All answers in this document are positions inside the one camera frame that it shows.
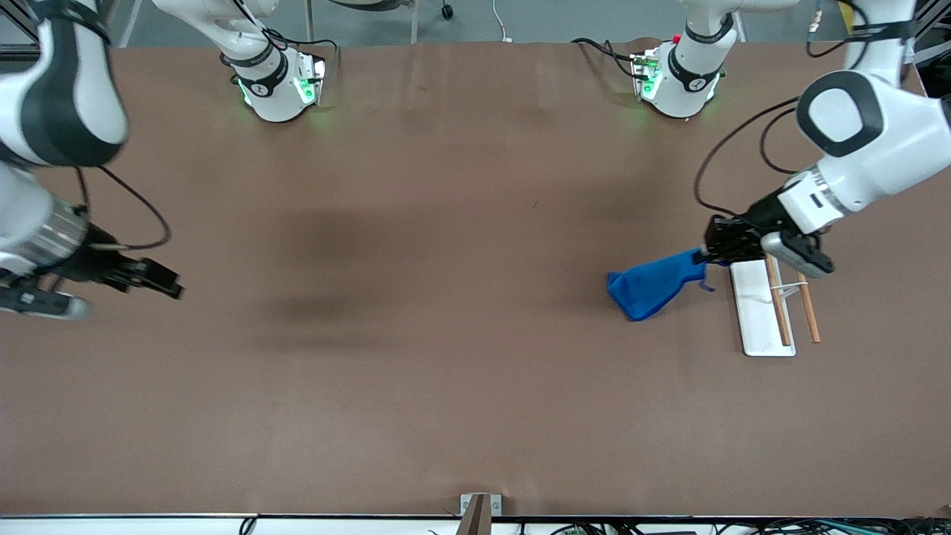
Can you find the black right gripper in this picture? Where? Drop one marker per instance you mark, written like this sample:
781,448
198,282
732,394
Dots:
95,262

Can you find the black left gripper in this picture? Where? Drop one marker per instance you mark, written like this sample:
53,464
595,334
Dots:
747,225

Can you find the blue microfibre towel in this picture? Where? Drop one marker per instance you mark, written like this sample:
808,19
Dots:
654,286

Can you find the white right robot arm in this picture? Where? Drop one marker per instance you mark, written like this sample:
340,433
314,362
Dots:
67,96

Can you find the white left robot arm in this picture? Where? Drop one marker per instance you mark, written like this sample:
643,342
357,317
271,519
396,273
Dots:
884,134

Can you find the office chair base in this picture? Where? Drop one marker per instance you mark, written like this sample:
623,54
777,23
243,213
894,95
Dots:
447,10

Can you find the white rack base plate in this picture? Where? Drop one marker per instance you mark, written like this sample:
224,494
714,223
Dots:
754,319

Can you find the aluminium frame profile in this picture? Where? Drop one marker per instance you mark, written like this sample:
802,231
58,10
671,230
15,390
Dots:
9,52
932,46

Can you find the grey metal bracket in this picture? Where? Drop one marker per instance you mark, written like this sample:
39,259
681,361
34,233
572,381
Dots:
496,507

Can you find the brown wooden post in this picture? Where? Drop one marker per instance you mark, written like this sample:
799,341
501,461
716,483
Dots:
475,516

